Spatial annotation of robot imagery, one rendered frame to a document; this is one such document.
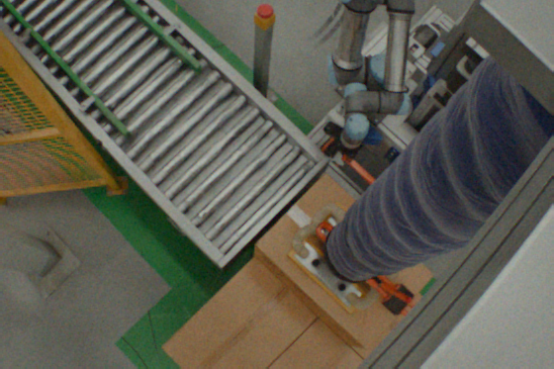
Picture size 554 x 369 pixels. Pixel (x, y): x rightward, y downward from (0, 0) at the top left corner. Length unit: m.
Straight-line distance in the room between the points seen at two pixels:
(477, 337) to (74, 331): 3.22
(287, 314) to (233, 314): 0.24
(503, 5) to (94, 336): 3.08
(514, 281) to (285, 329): 2.51
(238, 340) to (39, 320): 1.25
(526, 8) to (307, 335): 2.35
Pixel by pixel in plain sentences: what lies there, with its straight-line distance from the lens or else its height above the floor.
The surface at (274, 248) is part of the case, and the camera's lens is 2.35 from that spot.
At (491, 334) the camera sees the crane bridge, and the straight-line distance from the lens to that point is 0.24.
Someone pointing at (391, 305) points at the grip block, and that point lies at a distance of 2.24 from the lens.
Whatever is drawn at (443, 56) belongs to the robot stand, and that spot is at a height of 1.38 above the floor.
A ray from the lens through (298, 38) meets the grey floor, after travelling 3.68.
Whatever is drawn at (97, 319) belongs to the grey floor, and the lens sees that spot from 3.37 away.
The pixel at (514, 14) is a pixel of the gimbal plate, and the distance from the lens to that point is 0.51.
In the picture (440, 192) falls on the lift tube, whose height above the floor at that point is 2.41.
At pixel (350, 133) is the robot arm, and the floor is 1.42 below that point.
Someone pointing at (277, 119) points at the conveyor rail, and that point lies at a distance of 2.84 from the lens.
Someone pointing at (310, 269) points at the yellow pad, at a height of 0.97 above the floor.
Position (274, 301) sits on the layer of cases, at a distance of 2.74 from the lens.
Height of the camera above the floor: 3.27
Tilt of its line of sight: 75 degrees down
